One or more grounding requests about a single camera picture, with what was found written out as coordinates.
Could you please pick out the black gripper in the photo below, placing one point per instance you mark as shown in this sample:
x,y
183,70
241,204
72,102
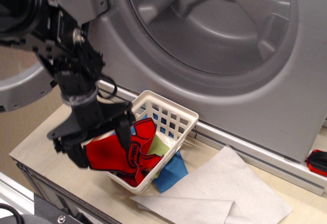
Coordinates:
x,y
91,118

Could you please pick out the red cloth with dark trim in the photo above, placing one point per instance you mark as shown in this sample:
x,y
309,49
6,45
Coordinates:
x,y
132,165

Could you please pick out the light green cloth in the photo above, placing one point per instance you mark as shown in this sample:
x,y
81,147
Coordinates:
x,y
159,148

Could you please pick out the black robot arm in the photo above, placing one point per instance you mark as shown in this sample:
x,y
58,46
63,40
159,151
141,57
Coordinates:
x,y
65,52

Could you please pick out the white plastic laundry basket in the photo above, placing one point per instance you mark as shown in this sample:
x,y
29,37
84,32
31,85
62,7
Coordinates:
x,y
139,189

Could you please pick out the blue cloth under basket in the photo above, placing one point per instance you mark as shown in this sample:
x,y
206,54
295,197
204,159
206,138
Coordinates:
x,y
171,170

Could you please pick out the grey round washer door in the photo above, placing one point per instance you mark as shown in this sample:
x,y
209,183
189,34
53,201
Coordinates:
x,y
25,88

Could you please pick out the grey felt cloth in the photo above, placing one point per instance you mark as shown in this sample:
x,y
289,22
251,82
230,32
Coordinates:
x,y
223,190

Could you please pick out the red and black tool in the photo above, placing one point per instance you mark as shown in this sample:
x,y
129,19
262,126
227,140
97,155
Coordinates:
x,y
316,162

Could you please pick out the black metal bracket with bolt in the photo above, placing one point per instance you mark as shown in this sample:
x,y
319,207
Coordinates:
x,y
52,214

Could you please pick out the aluminium table frame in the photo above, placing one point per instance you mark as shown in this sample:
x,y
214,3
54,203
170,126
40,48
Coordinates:
x,y
22,198

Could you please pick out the aluminium profile rail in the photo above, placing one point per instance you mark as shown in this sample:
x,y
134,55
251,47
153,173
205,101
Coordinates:
x,y
255,155

